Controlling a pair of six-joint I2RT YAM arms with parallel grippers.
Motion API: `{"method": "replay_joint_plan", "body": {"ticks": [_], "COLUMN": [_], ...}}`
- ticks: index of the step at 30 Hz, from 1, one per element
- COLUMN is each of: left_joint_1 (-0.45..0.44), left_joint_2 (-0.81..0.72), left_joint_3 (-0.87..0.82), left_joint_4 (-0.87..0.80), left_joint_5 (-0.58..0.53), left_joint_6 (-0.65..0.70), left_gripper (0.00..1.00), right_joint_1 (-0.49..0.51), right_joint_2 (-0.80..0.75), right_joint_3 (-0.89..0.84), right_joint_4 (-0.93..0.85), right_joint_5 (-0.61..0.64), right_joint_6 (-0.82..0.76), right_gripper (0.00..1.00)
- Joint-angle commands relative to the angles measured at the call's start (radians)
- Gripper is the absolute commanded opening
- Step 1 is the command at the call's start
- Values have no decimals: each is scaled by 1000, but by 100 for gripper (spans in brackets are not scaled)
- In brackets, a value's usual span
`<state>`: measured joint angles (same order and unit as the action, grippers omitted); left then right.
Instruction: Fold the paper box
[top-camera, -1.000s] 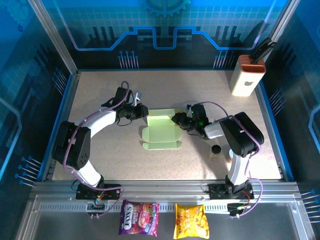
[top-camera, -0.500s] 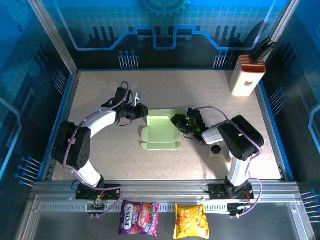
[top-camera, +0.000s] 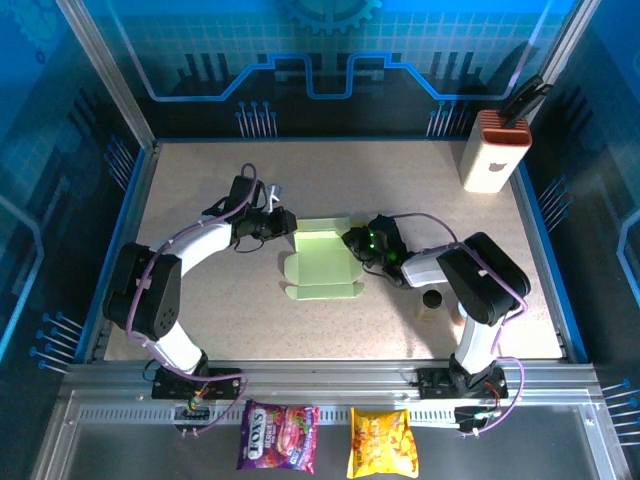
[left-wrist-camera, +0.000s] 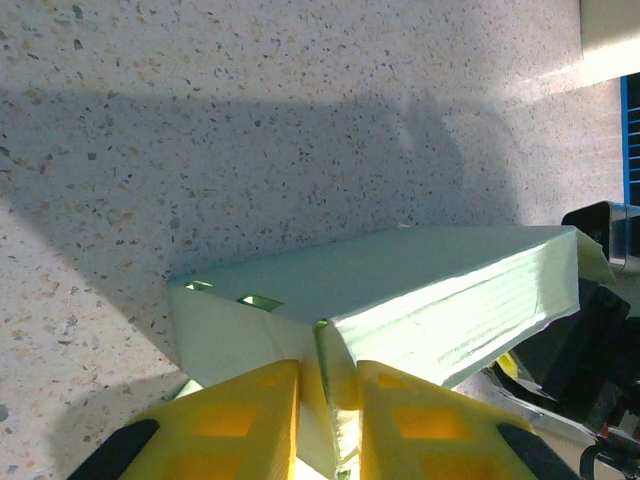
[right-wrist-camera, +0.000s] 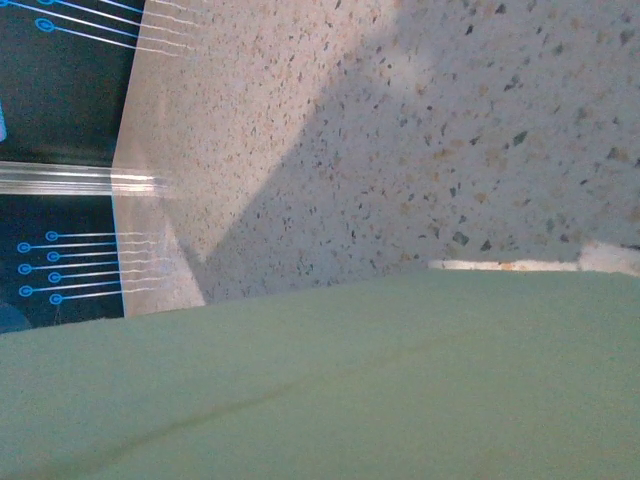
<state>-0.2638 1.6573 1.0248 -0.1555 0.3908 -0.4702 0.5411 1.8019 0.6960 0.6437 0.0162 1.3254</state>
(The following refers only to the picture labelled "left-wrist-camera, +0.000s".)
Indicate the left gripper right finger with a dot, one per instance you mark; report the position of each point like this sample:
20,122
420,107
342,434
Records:
440,435

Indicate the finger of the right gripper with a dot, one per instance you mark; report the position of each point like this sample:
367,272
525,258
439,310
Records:
575,340
590,220

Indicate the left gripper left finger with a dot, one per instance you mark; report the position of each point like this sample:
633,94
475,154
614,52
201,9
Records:
225,430

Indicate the green paper box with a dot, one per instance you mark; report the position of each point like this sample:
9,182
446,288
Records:
375,280

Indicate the white orange knife block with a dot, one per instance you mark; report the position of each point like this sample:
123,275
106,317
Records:
610,35

